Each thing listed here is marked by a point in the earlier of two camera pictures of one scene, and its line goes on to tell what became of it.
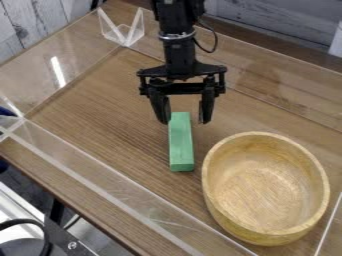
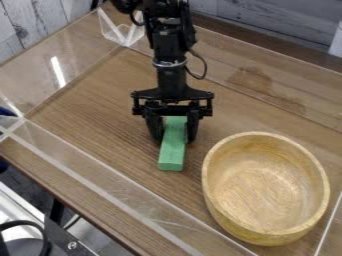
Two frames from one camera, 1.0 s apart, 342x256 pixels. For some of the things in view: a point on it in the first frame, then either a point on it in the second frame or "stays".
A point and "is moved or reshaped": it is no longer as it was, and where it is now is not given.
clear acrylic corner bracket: [124, 34] stays
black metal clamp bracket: [63, 240] stays
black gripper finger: [208, 100] → [193, 125]
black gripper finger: [161, 103] → [156, 125]
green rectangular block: [181, 147] is moved or reshaped
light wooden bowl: [267, 188] stays
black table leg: [58, 211] stays
